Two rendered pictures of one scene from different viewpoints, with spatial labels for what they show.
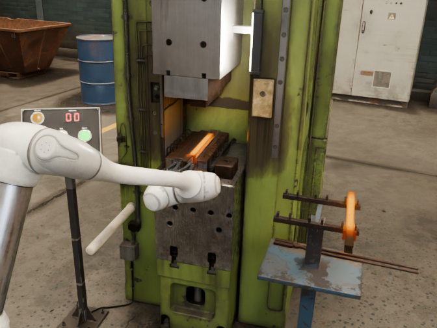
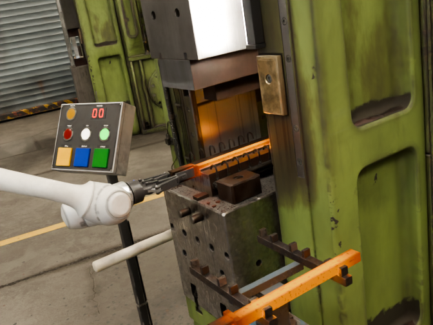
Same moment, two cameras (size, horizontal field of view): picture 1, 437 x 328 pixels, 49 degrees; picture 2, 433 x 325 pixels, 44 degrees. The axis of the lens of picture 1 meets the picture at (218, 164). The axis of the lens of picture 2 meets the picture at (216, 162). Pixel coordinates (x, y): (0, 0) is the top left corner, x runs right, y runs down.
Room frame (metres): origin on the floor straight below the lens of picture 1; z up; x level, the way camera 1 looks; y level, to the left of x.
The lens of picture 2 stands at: (0.83, -1.09, 1.56)
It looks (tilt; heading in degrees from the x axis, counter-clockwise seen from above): 18 degrees down; 44
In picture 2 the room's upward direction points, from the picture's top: 9 degrees counter-clockwise
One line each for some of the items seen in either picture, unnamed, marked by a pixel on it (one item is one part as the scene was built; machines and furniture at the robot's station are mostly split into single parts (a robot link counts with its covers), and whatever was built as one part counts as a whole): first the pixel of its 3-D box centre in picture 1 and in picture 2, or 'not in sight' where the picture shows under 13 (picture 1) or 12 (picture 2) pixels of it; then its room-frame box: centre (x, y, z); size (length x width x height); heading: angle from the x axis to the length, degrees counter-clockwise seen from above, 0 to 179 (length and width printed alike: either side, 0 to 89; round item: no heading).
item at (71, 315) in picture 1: (82, 313); not in sight; (2.07, 0.71, 0.05); 0.22 x 0.22 x 0.09; 76
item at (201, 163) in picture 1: (199, 150); (242, 160); (2.21, 0.10, 0.96); 0.42 x 0.20 x 0.09; 166
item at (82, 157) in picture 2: not in sight; (82, 157); (1.94, 0.69, 1.01); 0.07 x 0.05 x 0.07; 101
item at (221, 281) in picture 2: (318, 207); (265, 266); (1.66, -0.40, 0.94); 0.23 x 0.06 x 0.02; 164
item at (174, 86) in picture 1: (199, 78); (227, 60); (2.21, 0.10, 1.32); 0.42 x 0.20 x 0.10; 166
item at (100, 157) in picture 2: not in sight; (101, 158); (1.96, 0.59, 1.01); 0.07 x 0.05 x 0.07; 101
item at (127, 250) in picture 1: (129, 250); not in sight; (2.21, 0.47, 0.36); 0.09 x 0.07 x 0.12; 76
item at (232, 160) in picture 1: (226, 167); (240, 186); (2.02, -0.04, 0.95); 0.12 x 0.08 x 0.06; 166
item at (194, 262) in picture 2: (288, 203); (235, 249); (1.69, -0.28, 0.94); 0.23 x 0.06 x 0.02; 164
